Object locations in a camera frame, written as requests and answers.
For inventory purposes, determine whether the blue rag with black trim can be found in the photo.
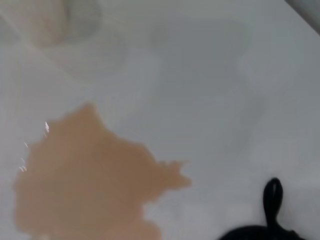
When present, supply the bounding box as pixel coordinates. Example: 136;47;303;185
219;176;310;240

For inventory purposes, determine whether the brown water stain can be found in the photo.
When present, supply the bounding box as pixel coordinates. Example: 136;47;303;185
12;102;193;240

